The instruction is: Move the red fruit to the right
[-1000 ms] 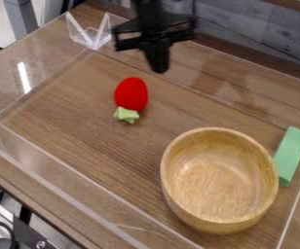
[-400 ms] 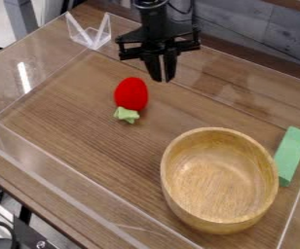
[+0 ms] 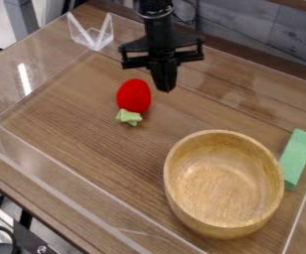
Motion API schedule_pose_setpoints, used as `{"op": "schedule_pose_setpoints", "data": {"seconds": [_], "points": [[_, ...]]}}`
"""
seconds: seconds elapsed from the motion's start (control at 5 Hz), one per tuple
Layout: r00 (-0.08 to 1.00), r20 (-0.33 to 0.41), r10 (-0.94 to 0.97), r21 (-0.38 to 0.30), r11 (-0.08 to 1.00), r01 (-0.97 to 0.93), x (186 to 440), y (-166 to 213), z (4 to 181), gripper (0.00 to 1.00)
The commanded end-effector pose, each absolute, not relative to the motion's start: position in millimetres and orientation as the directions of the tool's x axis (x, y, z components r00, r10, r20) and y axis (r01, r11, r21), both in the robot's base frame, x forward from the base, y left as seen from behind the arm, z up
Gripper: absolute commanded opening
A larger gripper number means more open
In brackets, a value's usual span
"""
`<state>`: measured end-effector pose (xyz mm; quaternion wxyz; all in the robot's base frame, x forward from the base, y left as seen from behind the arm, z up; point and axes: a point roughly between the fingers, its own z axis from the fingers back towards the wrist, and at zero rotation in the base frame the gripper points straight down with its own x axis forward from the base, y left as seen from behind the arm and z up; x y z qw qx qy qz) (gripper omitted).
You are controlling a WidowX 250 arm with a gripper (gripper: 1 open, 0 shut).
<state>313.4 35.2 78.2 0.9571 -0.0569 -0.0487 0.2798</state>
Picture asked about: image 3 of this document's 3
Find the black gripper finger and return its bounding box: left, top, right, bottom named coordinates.
left=149, top=60, right=177, bottom=92

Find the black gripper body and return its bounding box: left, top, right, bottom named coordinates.
left=118, top=32, right=205, bottom=68

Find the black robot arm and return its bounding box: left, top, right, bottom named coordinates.
left=118, top=0, right=205, bottom=92

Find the red plush strawberry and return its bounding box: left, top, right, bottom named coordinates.
left=115, top=78, right=151, bottom=126

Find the grey table leg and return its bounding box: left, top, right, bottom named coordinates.
left=3, top=0, right=40, bottom=41

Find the wooden bowl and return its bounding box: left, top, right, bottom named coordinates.
left=164, top=130, right=284, bottom=239

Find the green rectangular block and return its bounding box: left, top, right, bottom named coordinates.
left=279, top=129, right=306, bottom=191

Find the black equipment with screw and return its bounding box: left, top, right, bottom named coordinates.
left=14, top=221, right=60, bottom=254

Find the clear acrylic enclosure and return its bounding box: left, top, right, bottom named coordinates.
left=0, top=8, right=306, bottom=254

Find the black cable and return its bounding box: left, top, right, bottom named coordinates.
left=0, top=223, right=20, bottom=254

